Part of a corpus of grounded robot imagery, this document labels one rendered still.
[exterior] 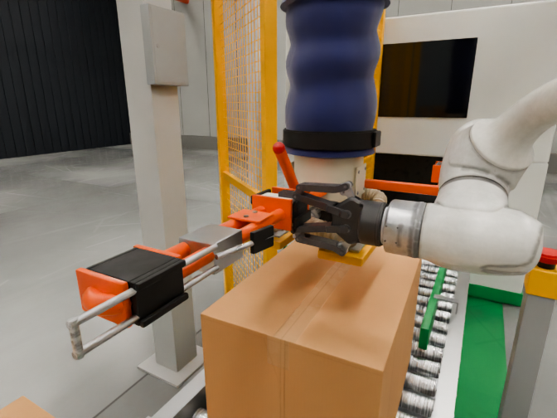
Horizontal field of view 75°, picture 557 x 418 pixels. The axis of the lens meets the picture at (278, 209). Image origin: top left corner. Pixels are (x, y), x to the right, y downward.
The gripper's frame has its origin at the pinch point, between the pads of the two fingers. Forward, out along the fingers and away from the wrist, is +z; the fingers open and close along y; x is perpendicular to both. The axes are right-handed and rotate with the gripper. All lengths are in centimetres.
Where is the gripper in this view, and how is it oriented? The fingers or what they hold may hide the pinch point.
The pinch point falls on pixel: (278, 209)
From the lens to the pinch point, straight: 69.6
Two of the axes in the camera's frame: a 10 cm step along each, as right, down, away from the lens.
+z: -8.8, -1.3, 4.5
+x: 4.7, -2.4, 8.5
